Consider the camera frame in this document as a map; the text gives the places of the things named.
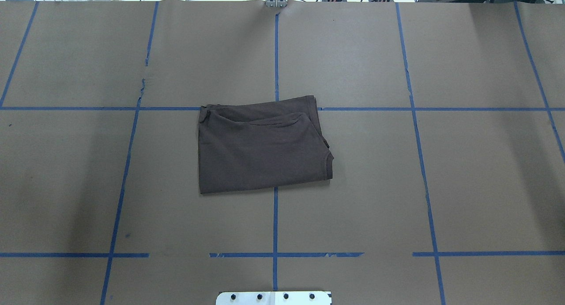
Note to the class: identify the blue tape right vertical line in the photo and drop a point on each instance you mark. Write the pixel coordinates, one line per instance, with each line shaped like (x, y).
(421, 162)

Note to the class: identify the blue tape vertical line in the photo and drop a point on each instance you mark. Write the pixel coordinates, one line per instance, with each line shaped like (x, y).
(112, 249)
(421, 162)
(276, 190)

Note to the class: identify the blue tape left vertical line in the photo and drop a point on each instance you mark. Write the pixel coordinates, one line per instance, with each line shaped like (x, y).
(112, 249)

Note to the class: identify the blue tape horizontal line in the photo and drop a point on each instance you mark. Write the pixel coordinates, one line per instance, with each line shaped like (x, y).
(280, 254)
(422, 109)

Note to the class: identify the white metal bracket plate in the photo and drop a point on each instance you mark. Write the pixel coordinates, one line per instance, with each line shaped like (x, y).
(275, 298)

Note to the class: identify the blue tape centre vertical line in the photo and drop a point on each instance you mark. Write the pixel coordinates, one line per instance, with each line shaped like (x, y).
(276, 190)

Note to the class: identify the blue tape far right line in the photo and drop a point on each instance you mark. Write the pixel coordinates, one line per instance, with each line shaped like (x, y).
(534, 69)

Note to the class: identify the blue tape lower horizontal line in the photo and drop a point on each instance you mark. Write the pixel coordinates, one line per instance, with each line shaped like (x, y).
(280, 254)

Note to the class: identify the dark brown t-shirt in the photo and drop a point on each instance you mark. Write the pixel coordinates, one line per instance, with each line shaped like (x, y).
(264, 145)

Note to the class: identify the blue tape far left line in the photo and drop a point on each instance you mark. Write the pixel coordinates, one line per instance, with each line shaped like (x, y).
(18, 54)

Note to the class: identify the blue tape upper horizontal line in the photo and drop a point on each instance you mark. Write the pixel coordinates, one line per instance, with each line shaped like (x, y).
(422, 109)

